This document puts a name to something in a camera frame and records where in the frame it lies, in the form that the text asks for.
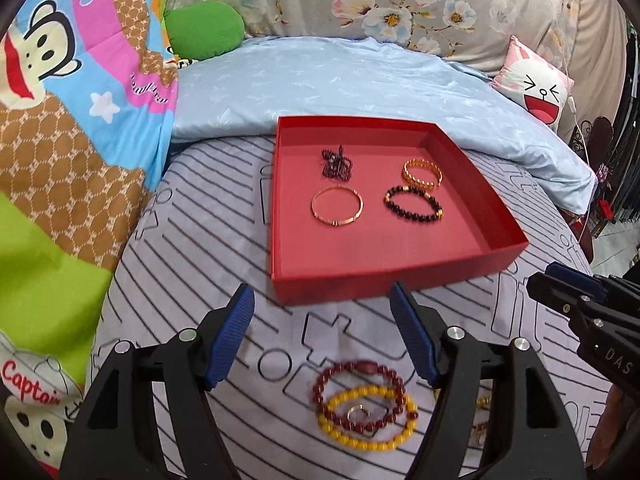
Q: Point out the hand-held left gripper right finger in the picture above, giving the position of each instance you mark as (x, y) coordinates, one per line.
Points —
(412, 335)

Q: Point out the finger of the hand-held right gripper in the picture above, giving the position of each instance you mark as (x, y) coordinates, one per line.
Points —
(560, 287)
(592, 317)

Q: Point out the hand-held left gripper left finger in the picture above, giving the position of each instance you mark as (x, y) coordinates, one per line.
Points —
(230, 340)

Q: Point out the red cardboard box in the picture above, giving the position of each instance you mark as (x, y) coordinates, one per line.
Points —
(380, 240)

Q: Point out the small gold jewelry piece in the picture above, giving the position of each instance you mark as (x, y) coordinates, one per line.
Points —
(481, 403)

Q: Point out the dark metal chair back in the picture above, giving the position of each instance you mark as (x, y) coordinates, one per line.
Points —
(592, 137)

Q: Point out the thin gold bangle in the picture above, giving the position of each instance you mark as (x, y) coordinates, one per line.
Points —
(314, 210)

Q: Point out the pink rabbit cushion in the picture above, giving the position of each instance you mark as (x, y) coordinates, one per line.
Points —
(532, 85)

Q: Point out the cartoon monkey blanket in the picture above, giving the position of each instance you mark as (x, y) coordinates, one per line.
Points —
(75, 135)

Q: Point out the light blue duvet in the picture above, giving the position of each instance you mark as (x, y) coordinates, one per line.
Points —
(350, 80)

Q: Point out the green pillow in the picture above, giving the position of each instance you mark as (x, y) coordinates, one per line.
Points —
(202, 30)

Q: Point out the grey floral pillow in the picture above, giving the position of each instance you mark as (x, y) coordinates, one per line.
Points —
(425, 0)

